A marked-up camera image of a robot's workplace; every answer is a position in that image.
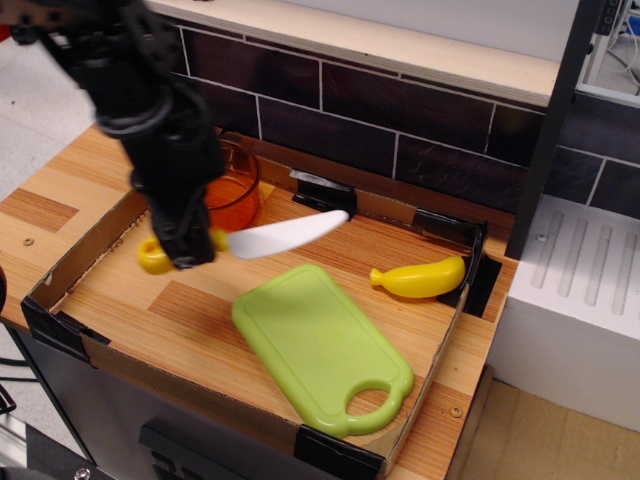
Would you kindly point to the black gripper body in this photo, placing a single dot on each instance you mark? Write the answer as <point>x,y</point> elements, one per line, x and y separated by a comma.
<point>172,146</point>

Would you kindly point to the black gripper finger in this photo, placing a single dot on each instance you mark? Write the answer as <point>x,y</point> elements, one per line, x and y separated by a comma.
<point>180,221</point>

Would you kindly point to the yellow handled white toy knife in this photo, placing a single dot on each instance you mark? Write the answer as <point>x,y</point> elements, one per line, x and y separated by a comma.
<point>248,244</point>

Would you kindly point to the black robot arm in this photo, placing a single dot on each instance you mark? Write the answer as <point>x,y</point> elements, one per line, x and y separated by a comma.
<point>123,56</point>

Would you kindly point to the green plastic cutting board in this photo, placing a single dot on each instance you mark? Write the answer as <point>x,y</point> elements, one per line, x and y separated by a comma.
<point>335,367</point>

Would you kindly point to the cardboard fence with black tape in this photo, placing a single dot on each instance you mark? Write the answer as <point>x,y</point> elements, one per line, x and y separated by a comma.
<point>99,314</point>

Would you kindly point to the light wooden shelf board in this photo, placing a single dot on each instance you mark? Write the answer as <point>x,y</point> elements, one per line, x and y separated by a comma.
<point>444,61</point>

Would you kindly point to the orange transparent plastic pot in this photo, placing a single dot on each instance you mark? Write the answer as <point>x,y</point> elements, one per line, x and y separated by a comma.
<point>233,200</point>

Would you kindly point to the yellow toy banana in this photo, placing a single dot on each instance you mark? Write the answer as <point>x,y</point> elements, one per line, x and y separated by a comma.
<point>422,281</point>

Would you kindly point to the white toy sink drainboard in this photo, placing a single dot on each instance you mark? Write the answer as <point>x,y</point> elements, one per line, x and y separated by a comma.
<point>569,331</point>

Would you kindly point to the black upright shelf post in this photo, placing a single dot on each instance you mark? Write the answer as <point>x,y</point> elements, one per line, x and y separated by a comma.
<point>577,48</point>

